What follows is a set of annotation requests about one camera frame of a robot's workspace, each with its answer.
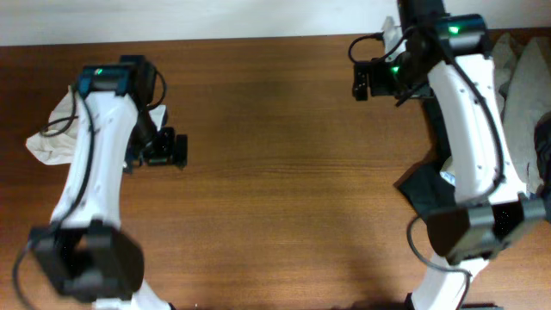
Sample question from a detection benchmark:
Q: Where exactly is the white t-shirt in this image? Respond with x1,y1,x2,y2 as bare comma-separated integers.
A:
24,84,168,166

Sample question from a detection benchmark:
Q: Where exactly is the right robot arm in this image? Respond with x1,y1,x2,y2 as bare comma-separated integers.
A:
352,0,550,310

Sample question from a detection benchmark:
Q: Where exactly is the dark navy garment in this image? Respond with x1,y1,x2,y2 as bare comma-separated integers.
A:
534,120,550,222

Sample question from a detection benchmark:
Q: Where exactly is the grey beige garment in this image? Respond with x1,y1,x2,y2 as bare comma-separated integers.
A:
492,33,550,193

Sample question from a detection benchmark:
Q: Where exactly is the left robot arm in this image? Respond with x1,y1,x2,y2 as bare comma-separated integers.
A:
22,55,188,309

